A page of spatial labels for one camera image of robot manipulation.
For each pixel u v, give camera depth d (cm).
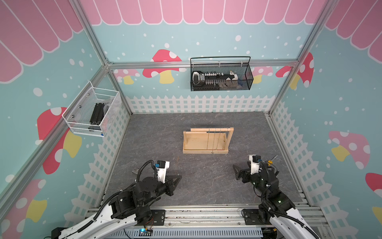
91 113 71
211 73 91
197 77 89
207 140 124
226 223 74
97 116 70
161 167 61
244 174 70
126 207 51
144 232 73
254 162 68
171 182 60
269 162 92
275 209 57
